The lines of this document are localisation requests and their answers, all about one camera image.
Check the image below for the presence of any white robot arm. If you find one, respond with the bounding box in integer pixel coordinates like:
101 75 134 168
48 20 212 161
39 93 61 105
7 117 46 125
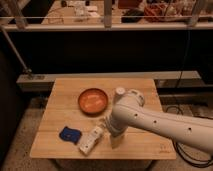
106 87 213 155

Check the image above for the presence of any wooden table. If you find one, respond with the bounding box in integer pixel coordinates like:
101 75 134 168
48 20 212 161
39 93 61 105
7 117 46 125
30 78 176 160

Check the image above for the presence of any grey ledge beam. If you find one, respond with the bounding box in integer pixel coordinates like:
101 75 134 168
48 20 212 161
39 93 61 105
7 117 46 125
16 71 202 92

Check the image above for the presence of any black cable on floor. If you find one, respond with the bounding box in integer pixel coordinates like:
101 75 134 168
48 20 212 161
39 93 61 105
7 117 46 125
165 104 213 169

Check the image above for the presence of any orange ceramic bowl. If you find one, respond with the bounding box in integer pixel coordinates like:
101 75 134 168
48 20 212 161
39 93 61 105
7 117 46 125
78 88 108 115

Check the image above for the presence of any blue sponge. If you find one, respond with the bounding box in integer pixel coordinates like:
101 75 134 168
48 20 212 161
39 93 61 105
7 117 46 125
59 126 82 144

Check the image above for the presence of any metal railing frame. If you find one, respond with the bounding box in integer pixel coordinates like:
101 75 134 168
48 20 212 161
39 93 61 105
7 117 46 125
0 0 213 80

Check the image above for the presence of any white plastic bottle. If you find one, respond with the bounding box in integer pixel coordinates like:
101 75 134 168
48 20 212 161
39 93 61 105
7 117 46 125
79 126 104 155

